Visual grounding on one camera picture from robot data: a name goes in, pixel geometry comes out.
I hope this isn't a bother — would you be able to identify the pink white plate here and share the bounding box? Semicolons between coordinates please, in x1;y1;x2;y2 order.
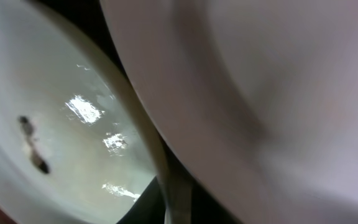
101;0;358;223

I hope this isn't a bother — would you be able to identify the white plate front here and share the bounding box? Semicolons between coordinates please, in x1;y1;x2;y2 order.
0;0;192;224

